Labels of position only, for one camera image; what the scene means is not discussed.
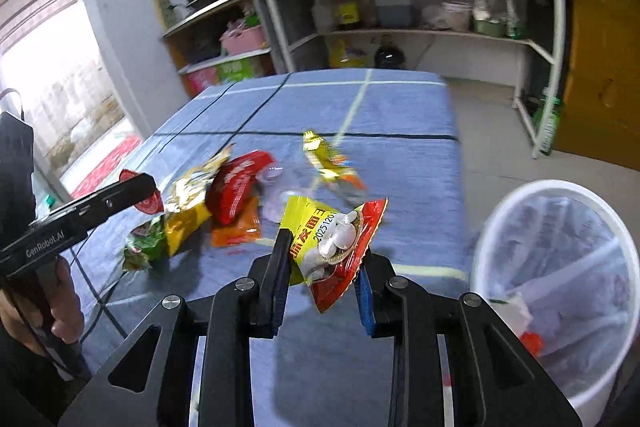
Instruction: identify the pink plastic basket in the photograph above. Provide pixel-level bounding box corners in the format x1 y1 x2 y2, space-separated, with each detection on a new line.
220 25 268 55

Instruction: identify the person left hand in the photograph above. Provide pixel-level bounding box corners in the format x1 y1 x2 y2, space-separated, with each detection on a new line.
1 257 85 357

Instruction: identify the red plastic bag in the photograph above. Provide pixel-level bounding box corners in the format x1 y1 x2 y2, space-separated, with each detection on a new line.
520 332 544 358

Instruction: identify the power strip on wall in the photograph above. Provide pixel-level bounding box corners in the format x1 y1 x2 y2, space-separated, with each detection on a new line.
153 0 178 30

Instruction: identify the white trash bin with liner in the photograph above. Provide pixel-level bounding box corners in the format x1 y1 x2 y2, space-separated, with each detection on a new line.
470 179 639 426

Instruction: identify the orange sauce sachet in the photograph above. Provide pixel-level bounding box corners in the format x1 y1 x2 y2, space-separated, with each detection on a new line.
210 196 262 248

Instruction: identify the white paper bag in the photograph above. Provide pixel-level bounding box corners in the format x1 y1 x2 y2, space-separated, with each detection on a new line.
489 294 533 337

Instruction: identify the green snack wrapper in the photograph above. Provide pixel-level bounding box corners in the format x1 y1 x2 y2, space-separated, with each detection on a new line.
122 215 168 272

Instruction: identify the red noodle bag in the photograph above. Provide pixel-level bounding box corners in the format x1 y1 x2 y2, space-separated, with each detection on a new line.
205 150 274 227

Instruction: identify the yellow noodle bag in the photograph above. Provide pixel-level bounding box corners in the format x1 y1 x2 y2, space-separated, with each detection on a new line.
164 145 232 257

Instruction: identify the blue checked tablecloth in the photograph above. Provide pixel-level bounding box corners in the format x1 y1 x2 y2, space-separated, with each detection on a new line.
70 69 471 426

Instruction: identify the blue liquid jug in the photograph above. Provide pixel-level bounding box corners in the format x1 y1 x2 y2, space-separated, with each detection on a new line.
374 0 413 28

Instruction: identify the wooden side cabinet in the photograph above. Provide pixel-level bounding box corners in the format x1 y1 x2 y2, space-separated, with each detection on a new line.
162 0 277 96

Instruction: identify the yellow oil jug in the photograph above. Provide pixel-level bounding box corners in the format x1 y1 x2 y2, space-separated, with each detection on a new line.
329 38 368 68

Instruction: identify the yellow snack wrapper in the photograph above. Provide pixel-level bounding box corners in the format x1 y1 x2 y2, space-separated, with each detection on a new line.
303 130 368 205

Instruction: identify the wooden door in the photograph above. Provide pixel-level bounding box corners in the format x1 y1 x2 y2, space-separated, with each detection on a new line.
554 0 639 170

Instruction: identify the yellow red noodle packet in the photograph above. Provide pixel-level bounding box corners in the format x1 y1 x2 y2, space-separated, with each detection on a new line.
280 195 388 313

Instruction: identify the soy sauce bottle on shelf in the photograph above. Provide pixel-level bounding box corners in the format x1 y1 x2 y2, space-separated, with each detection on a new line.
332 0 361 30

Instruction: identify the dark vinegar bottle on floor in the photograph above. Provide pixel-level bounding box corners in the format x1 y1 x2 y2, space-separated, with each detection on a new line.
374 35 406 69

